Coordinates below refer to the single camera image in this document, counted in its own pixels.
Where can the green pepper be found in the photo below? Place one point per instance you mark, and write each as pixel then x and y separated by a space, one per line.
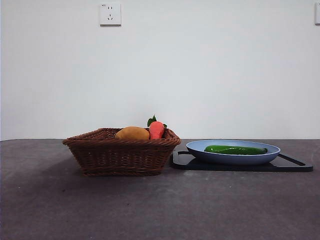
pixel 235 150

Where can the black glass cooktop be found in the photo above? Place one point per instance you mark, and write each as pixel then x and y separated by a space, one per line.
pixel 240 167

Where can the white wall socket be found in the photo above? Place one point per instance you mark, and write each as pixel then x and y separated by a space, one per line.
pixel 110 14

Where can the blue plate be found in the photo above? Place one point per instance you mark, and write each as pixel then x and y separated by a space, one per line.
pixel 232 158

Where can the brown wicker basket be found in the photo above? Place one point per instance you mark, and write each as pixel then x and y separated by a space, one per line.
pixel 117 157

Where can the white wall plate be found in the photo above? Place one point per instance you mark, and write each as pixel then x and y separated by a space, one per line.
pixel 317 13

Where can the orange carrot with green leaves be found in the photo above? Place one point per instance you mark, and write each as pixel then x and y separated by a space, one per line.
pixel 156 130

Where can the yellow-brown potato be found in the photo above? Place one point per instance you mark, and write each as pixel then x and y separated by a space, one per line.
pixel 132 133

